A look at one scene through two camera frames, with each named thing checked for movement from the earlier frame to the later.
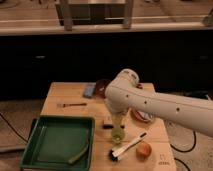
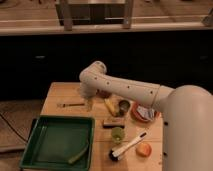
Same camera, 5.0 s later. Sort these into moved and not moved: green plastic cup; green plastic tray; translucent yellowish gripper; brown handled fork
Moved: translucent yellowish gripper
Not moved: brown handled fork; green plastic tray; green plastic cup
